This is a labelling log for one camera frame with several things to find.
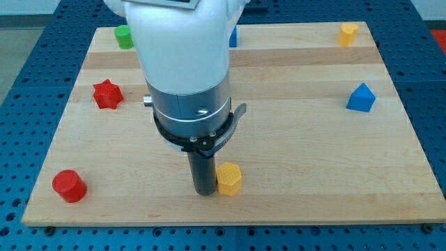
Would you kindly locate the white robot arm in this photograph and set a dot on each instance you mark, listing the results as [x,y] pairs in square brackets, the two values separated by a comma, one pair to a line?
[183,49]

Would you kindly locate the blue block behind arm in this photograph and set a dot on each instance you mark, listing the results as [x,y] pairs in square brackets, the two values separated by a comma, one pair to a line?
[233,39]

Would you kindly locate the red star block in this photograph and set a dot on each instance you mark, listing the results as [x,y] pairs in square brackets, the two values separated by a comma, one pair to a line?
[107,95]

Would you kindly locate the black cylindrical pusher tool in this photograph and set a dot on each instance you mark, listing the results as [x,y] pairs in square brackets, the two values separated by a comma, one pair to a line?
[203,173]

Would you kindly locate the yellow hexagon block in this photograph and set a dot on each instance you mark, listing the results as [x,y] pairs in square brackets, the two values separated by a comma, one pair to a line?
[229,179]

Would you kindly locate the wooden board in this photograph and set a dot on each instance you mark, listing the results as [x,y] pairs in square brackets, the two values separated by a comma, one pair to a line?
[304,157]

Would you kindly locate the green cylinder block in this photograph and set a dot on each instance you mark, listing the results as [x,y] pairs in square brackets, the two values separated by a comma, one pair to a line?
[123,37]

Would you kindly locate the blue pentagon block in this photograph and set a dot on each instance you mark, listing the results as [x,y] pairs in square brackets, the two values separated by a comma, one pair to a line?
[362,99]

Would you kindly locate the yellow heart block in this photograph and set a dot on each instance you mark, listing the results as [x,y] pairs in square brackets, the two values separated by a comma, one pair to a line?
[347,33]

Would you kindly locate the red cylinder block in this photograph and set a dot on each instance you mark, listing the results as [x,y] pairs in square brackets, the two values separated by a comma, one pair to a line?
[69,186]

